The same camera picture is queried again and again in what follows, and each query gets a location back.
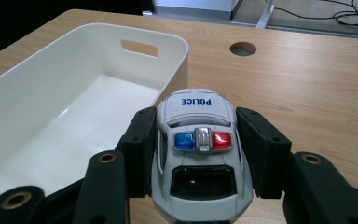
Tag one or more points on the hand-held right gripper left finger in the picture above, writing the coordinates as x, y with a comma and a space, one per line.
138, 149

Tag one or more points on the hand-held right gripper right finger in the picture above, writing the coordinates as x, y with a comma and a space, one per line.
262, 152

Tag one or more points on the white toy police car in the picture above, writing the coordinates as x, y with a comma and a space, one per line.
200, 186

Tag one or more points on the white plastic bin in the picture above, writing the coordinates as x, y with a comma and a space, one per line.
59, 118

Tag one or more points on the white-framed wooden desk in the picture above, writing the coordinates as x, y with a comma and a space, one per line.
264, 14

